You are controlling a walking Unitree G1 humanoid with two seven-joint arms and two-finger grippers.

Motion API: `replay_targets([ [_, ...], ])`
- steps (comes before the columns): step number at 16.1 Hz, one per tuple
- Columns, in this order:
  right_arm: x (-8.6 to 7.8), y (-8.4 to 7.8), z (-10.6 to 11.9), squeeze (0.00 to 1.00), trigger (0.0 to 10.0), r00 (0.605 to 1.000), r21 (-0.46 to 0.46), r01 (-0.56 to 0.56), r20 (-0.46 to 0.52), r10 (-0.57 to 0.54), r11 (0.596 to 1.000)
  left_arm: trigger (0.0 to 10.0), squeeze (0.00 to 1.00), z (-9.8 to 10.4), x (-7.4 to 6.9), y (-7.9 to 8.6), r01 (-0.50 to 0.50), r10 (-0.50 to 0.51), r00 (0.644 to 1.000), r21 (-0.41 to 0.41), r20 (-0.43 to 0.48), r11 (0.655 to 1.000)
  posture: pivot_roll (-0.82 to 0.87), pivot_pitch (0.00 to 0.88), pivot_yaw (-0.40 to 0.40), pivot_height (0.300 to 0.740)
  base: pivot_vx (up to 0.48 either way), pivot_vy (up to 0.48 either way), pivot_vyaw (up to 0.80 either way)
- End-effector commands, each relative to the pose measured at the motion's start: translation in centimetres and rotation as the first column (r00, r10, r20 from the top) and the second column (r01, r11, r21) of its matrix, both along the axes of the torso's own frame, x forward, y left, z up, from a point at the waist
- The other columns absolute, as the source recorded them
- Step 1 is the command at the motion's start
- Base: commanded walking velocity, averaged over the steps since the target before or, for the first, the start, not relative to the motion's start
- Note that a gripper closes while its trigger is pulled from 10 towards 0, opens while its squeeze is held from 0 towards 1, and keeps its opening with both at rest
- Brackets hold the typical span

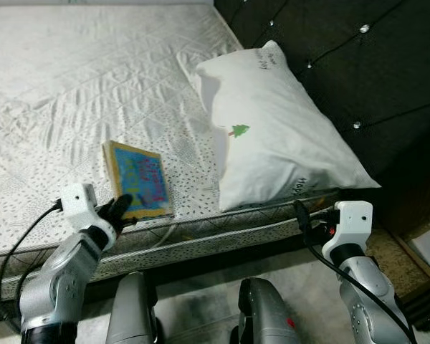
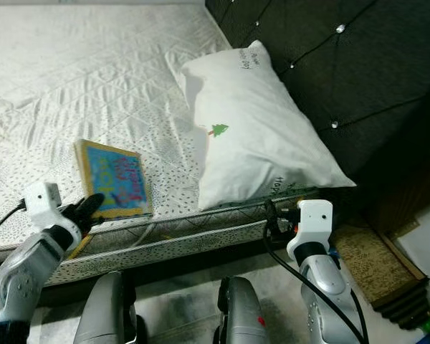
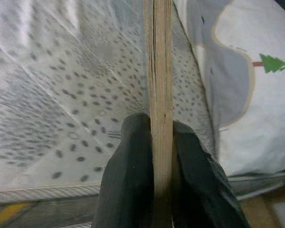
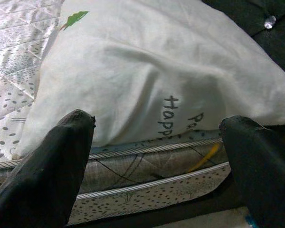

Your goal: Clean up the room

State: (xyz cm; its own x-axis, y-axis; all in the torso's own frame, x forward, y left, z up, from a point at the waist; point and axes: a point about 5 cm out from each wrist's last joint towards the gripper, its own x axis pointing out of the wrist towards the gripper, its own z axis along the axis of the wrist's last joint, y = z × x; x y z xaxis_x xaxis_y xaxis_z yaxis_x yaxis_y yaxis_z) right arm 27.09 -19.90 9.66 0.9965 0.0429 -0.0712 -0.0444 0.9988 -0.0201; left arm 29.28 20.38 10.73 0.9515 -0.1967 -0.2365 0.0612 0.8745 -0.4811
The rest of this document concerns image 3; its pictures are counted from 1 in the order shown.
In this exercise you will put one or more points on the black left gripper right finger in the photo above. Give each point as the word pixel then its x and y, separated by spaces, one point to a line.
pixel 199 185

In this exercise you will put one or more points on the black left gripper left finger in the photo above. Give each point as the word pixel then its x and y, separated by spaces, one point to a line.
pixel 128 178

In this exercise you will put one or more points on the yellow blue children's board book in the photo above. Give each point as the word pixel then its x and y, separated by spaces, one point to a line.
pixel 160 71

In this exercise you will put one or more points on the brown woven mat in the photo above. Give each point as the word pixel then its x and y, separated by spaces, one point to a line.
pixel 254 213

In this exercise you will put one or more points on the white printed pillow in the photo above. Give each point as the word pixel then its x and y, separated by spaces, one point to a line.
pixel 263 107

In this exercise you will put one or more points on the white quilted mattress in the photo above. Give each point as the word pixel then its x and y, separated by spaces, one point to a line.
pixel 61 95

